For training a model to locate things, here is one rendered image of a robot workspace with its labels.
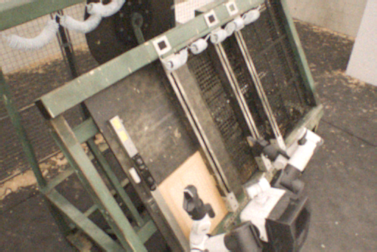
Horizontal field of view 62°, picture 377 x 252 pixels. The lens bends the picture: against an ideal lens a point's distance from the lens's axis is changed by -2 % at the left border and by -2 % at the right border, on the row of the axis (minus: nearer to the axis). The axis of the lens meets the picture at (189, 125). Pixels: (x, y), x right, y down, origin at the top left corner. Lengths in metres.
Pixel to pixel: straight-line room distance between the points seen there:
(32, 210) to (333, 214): 3.05
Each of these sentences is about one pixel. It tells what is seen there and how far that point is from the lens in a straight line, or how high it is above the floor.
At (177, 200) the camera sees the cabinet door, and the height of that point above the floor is 1.18.
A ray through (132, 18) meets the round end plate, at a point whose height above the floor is 1.89.
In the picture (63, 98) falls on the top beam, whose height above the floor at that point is 1.93.
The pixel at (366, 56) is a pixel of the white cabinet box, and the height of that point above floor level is 0.40.
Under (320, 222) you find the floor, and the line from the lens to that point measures 3.40.
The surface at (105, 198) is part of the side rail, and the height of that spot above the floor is 1.47.
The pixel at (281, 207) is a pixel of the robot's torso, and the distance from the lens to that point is 1.64.
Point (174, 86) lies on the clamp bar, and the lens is 1.82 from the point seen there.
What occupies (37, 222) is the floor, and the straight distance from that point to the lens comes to 3.61.
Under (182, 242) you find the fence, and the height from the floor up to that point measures 1.01.
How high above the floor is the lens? 2.69
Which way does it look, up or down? 40 degrees down
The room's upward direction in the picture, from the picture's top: 3 degrees counter-clockwise
